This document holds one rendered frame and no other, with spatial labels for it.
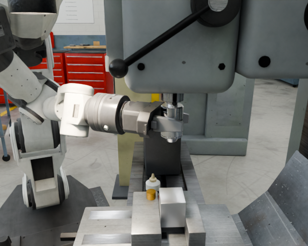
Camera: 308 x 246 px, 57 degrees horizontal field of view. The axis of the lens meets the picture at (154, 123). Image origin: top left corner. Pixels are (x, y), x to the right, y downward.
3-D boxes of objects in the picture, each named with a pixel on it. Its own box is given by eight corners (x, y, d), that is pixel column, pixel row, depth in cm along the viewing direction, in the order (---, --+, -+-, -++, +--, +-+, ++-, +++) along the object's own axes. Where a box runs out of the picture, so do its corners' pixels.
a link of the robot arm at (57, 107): (71, 81, 62) (55, 85, 73) (65, 122, 62) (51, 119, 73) (99, 87, 65) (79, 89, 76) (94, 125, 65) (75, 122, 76)
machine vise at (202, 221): (73, 279, 57) (68, 235, 54) (87, 229, 71) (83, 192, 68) (243, 275, 58) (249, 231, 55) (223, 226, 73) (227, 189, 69)
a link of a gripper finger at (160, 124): (182, 133, 56) (153, 129, 58) (183, 118, 55) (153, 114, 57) (180, 136, 55) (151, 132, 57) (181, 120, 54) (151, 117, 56)
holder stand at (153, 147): (145, 175, 97) (144, 121, 91) (143, 150, 118) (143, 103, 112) (180, 174, 98) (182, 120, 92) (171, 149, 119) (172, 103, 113)
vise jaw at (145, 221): (131, 251, 55) (130, 234, 54) (133, 205, 70) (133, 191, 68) (161, 250, 56) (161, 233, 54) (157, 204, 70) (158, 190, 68)
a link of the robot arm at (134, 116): (147, 105, 53) (91, 99, 56) (146, 152, 56) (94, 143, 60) (166, 92, 64) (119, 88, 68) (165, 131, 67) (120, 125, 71)
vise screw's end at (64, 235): (60, 242, 62) (59, 235, 62) (62, 237, 64) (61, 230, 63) (78, 242, 62) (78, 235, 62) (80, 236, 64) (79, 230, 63)
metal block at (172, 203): (160, 227, 59) (160, 203, 57) (158, 210, 65) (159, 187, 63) (185, 227, 59) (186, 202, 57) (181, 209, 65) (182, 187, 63)
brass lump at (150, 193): (146, 200, 65) (146, 194, 64) (146, 195, 67) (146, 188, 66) (156, 200, 65) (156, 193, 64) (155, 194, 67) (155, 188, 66)
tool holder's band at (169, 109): (156, 109, 58) (156, 104, 58) (172, 105, 61) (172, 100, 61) (171, 114, 55) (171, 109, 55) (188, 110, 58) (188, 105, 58)
